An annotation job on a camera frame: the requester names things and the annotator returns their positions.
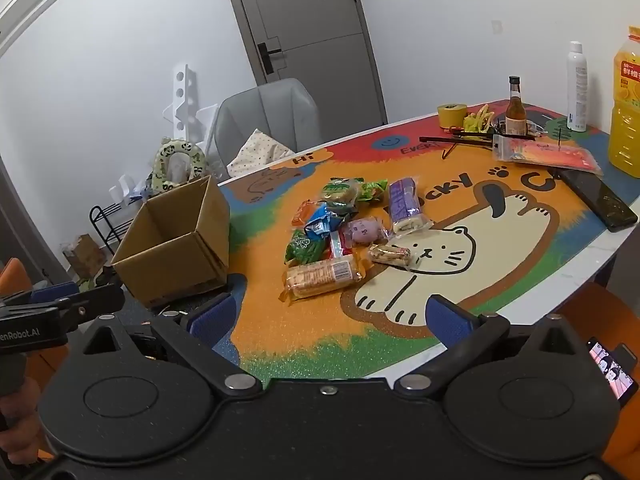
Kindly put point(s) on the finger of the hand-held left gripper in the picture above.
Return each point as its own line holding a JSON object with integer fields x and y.
{"x": 55, "y": 292}
{"x": 95, "y": 300}

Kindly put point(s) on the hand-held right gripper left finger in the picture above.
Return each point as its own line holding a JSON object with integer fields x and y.
{"x": 212, "y": 317}

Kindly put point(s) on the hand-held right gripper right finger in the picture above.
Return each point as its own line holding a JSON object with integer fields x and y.
{"x": 447, "y": 322}

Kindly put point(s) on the brown cardboard box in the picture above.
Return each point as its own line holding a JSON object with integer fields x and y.
{"x": 170, "y": 265}

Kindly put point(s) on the clear biscuit packet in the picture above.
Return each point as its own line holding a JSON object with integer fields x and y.
{"x": 392, "y": 255}

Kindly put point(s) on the dark green snack packet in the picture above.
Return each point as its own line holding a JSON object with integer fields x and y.
{"x": 302, "y": 250}

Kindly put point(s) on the brown cracker packet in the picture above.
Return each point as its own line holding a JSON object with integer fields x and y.
{"x": 320, "y": 277}

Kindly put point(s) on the pink bun packet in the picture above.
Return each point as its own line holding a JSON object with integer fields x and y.
{"x": 362, "y": 232}

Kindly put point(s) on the purple long bread packet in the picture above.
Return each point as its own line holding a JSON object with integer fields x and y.
{"x": 404, "y": 200}

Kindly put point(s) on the red snack packet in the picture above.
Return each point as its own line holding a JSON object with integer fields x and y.
{"x": 336, "y": 247}

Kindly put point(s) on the orange snack packet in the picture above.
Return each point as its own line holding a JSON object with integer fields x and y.
{"x": 304, "y": 211}

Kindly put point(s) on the blue snack packet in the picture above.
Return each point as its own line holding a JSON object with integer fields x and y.
{"x": 320, "y": 224}

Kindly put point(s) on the bright green snack packet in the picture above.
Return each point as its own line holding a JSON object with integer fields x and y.
{"x": 374, "y": 190}

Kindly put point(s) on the green label bread packet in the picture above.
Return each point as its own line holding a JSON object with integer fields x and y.
{"x": 339, "y": 192}

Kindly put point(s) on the person's left hand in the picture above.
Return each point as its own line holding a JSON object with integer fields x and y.
{"x": 17, "y": 445}

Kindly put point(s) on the small brown floor box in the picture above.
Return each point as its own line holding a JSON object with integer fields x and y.
{"x": 85, "y": 257}

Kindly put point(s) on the orange chair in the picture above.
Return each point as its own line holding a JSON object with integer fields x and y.
{"x": 12, "y": 275}
{"x": 610, "y": 310}

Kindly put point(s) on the black shoe rack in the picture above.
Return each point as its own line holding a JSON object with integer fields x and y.
{"x": 92, "y": 215}

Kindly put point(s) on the white plastic item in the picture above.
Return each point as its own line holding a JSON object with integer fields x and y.
{"x": 125, "y": 185}

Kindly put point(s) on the panda print neck pillow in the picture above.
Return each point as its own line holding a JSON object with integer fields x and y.
{"x": 160, "y": 170}

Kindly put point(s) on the phone with lit screen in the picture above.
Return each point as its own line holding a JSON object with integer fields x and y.
{"x": 607, "y": 370}

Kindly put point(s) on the dotted cream cushion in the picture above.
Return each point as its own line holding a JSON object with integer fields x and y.
{"x": 260, "y": 152}

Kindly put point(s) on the black phone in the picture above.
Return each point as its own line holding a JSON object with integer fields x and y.
{"x": 595, "y": 200}

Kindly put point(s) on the red zip bag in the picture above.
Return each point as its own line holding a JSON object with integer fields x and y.
{"x": 550, "y": 155}

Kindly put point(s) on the yellow clips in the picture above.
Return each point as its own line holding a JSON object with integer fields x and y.
{"x": 475, "y": 121}

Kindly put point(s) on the yellow tape roll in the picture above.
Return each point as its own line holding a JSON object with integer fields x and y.
{"x": 447, "y": 119}

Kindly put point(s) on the brown glass bottle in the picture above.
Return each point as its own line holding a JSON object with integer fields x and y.
{"x": 514, "y": 115}

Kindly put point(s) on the grey chair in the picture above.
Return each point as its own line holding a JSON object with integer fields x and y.
{"x": 280, "y": 110}

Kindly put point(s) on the white plastic rack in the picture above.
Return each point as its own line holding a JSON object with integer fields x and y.
{"x": 181, "y": 90}

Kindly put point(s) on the white spray can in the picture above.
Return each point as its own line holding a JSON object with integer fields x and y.
{"x": 577, "y": 90}

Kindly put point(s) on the orange juice bottle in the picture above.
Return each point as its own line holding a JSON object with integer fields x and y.
{"x": 625, "y": 120}

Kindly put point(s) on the grey door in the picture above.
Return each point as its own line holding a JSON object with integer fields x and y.
{"x": 320, "y": 10}

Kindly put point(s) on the grey doorway frame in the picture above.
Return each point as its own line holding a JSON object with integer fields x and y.
{"x": 35, "y": 245}

